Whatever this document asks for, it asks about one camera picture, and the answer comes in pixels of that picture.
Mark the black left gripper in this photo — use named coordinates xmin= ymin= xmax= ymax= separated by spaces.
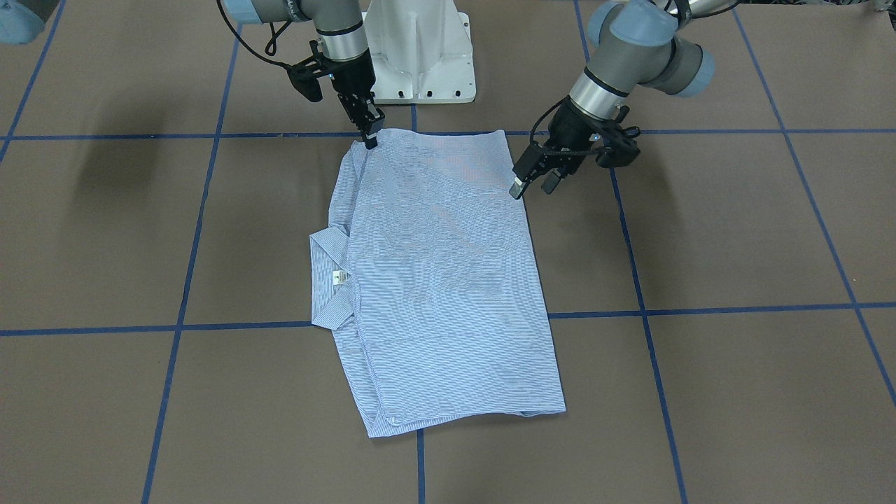
xmin=509 ymin=98 xmax=605 ymax=200

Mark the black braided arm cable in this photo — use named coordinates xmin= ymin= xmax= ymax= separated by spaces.
xmin=217 ymin=0 xmax=298 ymax=71

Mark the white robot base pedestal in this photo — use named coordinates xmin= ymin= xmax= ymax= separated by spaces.
xmin=363 ymin=1 xmax=477 ymax=105

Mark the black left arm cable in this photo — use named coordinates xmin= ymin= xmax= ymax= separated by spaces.
xmin=529 ymin=0 xmax=701 ymax=162

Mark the blue striped button-up shirt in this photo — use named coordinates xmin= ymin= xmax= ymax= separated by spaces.
xmin=309 ymin=129 xmax=566 ymax=438

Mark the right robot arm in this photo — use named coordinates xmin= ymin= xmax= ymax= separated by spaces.
xmin=216 ymin=1 xmax=384 ymax=129

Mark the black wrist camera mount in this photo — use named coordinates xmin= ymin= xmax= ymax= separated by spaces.
xmin=287 ymin=39 xmax=332 ymax=103
xmin=594 ymin=105 xmax=641 ymax=169

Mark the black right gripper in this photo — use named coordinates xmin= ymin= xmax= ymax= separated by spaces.
xmin=328 ymin=55 xmax=385 ymax=150

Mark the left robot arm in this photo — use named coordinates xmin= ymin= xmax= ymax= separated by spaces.
xmin=510 ymin=1 xmax=736 ymax=199

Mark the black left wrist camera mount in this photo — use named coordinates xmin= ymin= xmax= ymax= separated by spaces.
xmin=594 ymin=105 xmax=641 ymax=169

